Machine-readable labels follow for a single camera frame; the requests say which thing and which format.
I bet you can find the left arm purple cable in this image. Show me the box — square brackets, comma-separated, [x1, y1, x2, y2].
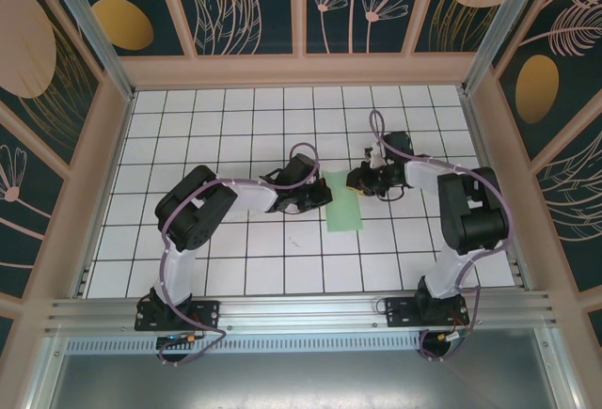
[156, 142, 322, 368]

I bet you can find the aluminium corner post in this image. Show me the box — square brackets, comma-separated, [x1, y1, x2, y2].
[40, 0, 138, 100]
[460, 0, 551, 96]

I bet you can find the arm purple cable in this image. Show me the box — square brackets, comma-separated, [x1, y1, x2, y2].
[156, 142, 322, 368]
[369, 108, 513, 364]

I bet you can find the grey metal sheet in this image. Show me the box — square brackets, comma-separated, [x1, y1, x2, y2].
[27, 326, 578, 409]

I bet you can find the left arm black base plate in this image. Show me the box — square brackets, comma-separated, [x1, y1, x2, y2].
[135, 299, 221, 333]

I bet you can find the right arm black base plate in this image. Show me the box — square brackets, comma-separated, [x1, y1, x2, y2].
[384, 295, 470, 329]

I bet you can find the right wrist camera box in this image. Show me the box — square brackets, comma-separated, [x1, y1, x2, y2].
[364, 144, 388, 169]

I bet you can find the slotted metal cable tray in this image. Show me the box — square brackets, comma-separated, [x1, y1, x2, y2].
[65, 336, 424, 354]

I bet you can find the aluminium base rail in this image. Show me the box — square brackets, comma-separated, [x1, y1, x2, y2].
[44, 290, 560, 335]

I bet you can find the green paper sheet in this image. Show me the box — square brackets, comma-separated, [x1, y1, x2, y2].
[321, 168, 366, 233]

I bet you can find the aluminium side rail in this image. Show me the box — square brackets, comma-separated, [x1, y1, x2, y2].
[458, 88, 535, 291]
[70, 90, 138, 298]

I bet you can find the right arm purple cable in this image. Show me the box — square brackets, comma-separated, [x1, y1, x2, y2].
[369, 108, 513, 364]

